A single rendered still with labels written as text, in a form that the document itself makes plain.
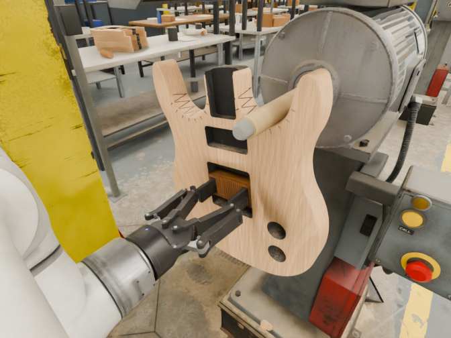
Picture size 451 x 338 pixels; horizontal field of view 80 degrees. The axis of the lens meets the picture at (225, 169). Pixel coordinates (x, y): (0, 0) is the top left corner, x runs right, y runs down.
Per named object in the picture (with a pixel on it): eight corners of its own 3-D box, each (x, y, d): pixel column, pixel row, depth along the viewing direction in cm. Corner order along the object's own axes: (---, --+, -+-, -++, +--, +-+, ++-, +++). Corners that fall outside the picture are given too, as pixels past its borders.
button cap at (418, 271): (405, 262, 53) (413, 249, 51) (428, 273, 51) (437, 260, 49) (401, 275, 51) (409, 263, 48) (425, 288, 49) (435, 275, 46)
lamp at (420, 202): (407, 205, 47) (414, 192, 45) (427, 213, 45) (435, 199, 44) (406, 208, 47) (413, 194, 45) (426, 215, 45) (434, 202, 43)
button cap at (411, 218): (401, 217, 49) (407, 205, 48) (419, 224, 48) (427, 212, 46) (398, 222, 49) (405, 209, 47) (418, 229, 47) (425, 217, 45)
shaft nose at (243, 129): (243, 116, 35) (256, 129, 35) (236, 127, 37) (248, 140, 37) (235, 121, 34) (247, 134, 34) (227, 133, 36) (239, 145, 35)
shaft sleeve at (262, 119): (304, 80, 47) (317, 92, 46) (293, 94, 49) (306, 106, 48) (243, 111, 35) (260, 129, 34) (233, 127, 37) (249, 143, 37)
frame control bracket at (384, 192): (349, 182, 67) (354, 170, 65) (440, 216, 57) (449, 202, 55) (344, 190, 65) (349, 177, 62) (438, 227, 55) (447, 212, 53)
